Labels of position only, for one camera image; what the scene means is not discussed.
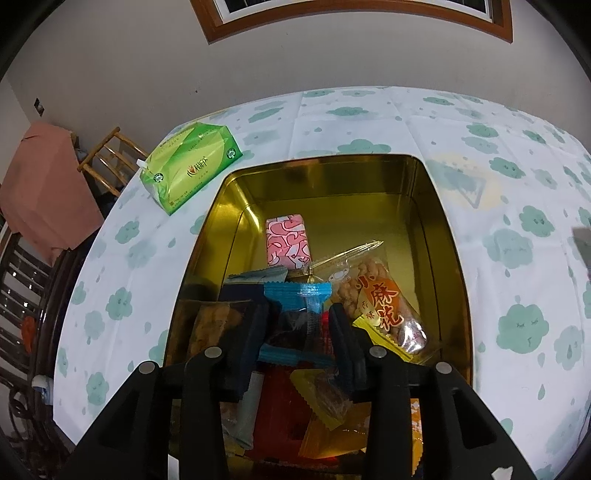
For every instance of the blue snack packet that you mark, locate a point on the blue snack packet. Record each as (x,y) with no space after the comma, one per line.
(298,293)

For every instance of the red snack packet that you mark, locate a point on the red snack packet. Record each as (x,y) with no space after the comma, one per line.
(277,406)

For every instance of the salmon pink cloth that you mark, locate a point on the salmon pink cloth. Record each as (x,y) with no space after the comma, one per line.
(46,194)

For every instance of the dark wall switch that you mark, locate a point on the dark wall switch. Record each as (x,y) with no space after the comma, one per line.
(39,106)

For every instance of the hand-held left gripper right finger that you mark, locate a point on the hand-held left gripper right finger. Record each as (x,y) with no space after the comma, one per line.
(346,350)

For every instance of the pink patterned snack packet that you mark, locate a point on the pink patterned snack packet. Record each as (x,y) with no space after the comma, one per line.
(286,240)

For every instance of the orange label fried twist packet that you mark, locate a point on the orange label fried twist packet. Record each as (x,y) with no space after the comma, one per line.
(374,295)

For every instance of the navy and light blue packet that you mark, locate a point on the navy and light blue packet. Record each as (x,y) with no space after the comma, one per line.
(240,290)

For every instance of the green tissue pack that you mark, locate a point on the green tissue pack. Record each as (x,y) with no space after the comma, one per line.
(194,161)

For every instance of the dark wooden chair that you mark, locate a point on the dark wooden chair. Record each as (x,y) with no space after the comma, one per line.
(46,332)

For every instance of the brown framed window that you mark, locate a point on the brown framed window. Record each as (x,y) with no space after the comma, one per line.
(203,18)

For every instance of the clear fried twist packet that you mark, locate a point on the clear fried twist packet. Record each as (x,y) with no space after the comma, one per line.
(212,327)

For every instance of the cloud printed tablecloth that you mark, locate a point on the cloud printed tablecloth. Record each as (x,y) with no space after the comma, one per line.
(508,277)

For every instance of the red tin box gold inside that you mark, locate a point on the red tin box gold inside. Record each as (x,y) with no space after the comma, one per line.
(323,194)

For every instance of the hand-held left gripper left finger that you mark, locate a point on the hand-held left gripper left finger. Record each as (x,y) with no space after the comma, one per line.
(249,350)

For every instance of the light wooden chair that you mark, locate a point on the light wooden chair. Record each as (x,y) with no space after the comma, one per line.
(97,150)

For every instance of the orange snack packet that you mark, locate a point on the orange snack packet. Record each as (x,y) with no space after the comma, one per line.
(337,438)

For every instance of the small yellow snack packet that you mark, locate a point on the small yellow snack packet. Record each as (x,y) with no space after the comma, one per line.
(388,346)
(323,397)

